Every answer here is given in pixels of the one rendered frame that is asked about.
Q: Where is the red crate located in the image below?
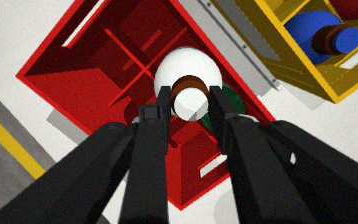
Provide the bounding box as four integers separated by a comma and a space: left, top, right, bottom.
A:
16, 0, 271, 190

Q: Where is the yellow divided crate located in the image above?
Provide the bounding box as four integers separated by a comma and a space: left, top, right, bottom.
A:
210, 0, 358, 85

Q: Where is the green bottle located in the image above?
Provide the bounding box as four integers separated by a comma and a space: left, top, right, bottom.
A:
201, 81, 245, 132

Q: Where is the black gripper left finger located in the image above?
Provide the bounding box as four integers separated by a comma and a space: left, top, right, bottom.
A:
0, 86, 171, 224

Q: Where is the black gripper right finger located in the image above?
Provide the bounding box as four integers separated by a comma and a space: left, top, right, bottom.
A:
208, 85, 358, 224

